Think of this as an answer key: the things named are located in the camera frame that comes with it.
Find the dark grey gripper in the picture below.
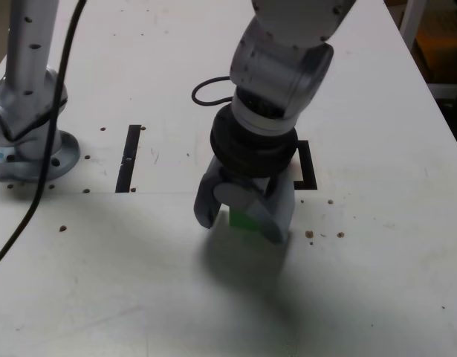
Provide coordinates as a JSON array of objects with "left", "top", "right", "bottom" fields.
[{"left": 193, "top": 158, "right": 296, "bottom": 245}]

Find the green cube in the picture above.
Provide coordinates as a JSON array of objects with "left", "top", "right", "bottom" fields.
[{"left": 227, "top": 208, "right": 259, "bottom": 231}]

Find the black tape square outline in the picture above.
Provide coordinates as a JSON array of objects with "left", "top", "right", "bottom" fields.
[{"left": 293, "top": 140, "right": 318, "bottom": 191}]

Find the black tape strip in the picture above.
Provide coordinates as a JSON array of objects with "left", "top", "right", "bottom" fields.
[{"left": 115, "top": 124, "right": 143, "bottom": 194}]

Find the black looped wrist cable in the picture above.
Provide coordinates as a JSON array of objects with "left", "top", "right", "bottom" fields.
[{"left": 191, "top": 76, "right": 235, "bottom": 109}]

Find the thick black cable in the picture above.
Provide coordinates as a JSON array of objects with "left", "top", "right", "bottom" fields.
[{"left": 0, "top": 0, "right": 88, "bottom": 274}]

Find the white frame leg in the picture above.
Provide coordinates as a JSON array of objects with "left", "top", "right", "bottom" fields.
[{"left": 398, "top": 0, "right": 428, "bottom": 51}]

